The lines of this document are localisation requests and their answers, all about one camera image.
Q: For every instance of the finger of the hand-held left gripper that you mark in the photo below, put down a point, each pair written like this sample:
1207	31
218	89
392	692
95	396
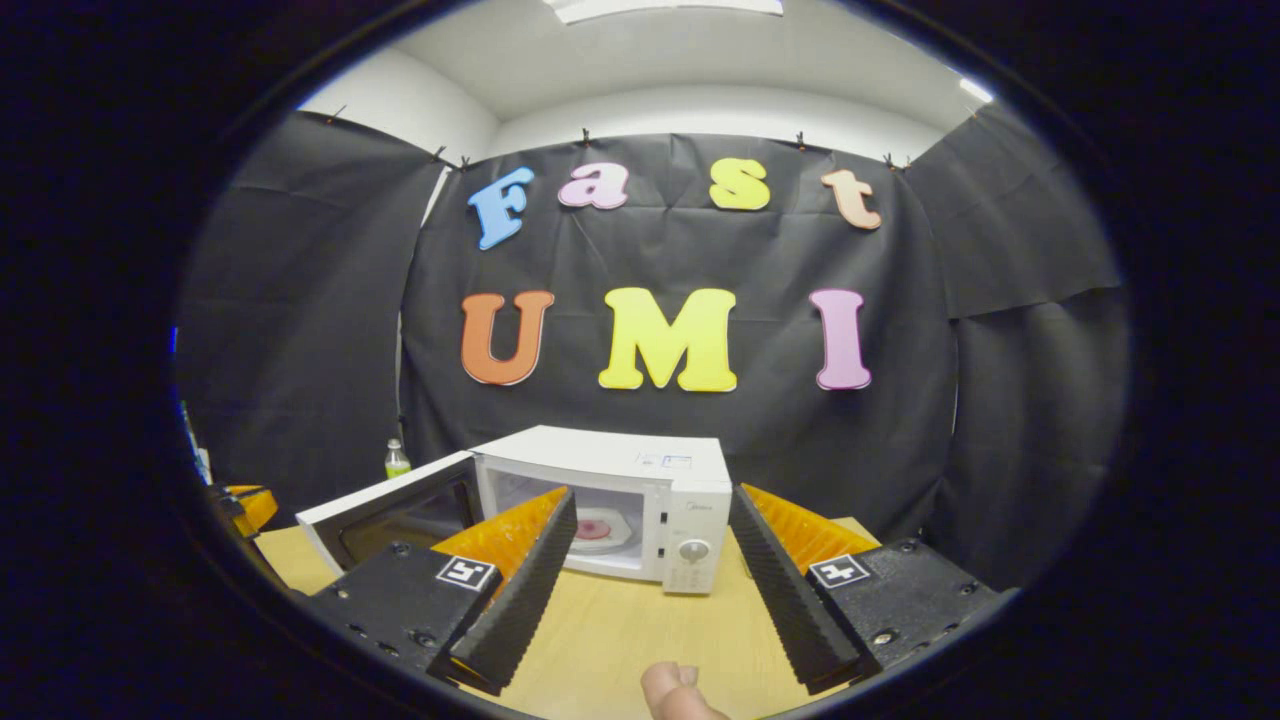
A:
255	508

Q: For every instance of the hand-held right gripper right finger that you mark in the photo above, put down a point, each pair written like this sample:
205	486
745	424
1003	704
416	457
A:
780	600

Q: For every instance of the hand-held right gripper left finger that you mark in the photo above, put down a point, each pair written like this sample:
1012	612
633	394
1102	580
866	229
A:
520	600

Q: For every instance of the pink ham slice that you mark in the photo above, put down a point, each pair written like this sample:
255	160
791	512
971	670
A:
594	529

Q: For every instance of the white rectangular plate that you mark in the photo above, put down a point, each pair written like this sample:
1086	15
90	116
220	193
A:
618	535

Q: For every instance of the white microwave oven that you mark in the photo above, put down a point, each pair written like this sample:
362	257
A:
600	450

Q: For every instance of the green drink bottle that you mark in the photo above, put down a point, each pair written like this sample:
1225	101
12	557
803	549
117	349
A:
397	462

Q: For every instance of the large ceiling light panel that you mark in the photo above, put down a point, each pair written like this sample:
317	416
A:
660	8

